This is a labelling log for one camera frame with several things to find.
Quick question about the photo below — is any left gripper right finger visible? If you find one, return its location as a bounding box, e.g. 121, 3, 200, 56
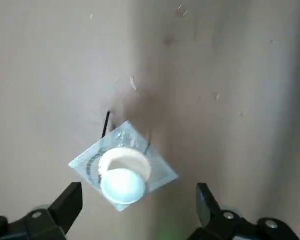
187, 182, 300, 240

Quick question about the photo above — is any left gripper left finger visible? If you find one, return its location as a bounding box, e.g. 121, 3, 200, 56
0, 181, 83, 240

